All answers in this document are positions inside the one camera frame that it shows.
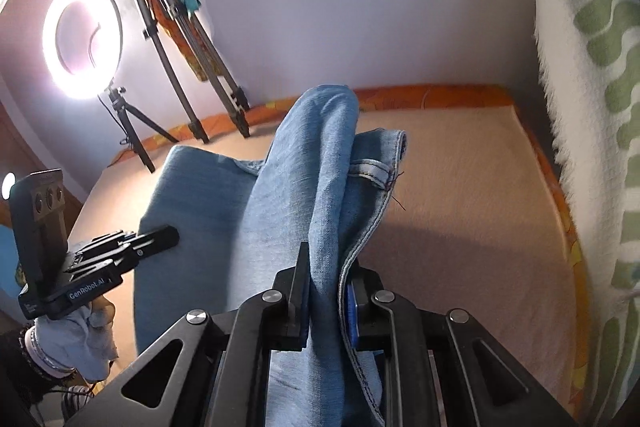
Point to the white green patterned blanket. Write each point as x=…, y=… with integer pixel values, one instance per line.
x=589, y=59

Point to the blue denim pants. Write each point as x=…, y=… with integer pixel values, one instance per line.
x=322, y=183

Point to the large grey tripod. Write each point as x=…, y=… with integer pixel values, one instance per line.
x=179, y=19

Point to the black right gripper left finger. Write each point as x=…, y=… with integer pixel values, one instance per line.
x=294, y=283

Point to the dark sleeved left forearm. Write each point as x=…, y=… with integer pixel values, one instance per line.
x=23, y=381

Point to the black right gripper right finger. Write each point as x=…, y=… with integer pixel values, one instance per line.
x=366, y=325

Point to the ring light on small tripod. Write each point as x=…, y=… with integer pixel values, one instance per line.
x=82, y=47

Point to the left hand in blue glove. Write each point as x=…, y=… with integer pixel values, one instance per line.
x=83, y=341

